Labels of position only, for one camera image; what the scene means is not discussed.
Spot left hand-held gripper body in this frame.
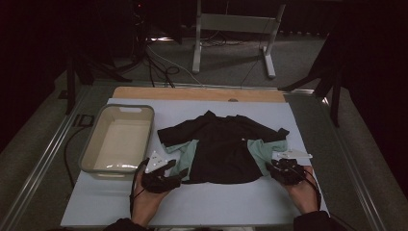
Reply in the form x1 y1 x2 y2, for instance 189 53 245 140
140 150 181 194

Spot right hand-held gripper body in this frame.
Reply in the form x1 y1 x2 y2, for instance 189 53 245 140
270 148 314 187

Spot grey plastic basket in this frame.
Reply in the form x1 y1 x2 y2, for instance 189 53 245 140
78 104 156 181

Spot black and mint green shirt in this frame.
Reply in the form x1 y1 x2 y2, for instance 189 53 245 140
157 110 291 186

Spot person's right hand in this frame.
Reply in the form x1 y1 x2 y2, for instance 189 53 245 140
283 165 320 216

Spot person's left hand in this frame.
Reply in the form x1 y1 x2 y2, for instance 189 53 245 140
131 177 170 226

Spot black tripod stand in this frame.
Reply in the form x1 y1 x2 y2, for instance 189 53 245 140
65 47 133 116
277 32 345 128

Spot dark equipment with red light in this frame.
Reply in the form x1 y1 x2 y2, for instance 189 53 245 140
128 0 153 62

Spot right hand-held gripper cable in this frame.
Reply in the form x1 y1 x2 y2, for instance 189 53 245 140
301 167 323 211

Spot hand-held gripper cable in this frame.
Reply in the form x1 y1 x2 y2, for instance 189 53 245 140
301 167 323 211
129 158 150 218

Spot left hand-held gripper cable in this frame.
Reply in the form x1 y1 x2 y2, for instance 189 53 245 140
129 158 150 218

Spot aluminium floor rail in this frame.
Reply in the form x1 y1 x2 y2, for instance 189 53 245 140
0 85 92 231
316 95 386 231

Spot looped black floor cables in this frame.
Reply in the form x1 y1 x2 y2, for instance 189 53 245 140
140 47 181 90

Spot black square floor frame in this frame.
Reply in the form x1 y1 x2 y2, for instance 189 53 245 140
71 114 95 128

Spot thick black floor cable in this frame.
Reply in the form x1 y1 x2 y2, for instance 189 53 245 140
63 126 87 190

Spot white floor cable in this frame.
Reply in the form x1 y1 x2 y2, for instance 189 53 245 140
145 44 206 88

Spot thin black floor cable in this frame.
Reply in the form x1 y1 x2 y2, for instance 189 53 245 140
240 32 271 90

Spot tangle of cables under desk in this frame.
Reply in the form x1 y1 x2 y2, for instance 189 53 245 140
201 30 244 47

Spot white metal desk frame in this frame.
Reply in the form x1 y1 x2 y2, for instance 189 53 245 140
191 0 287 80

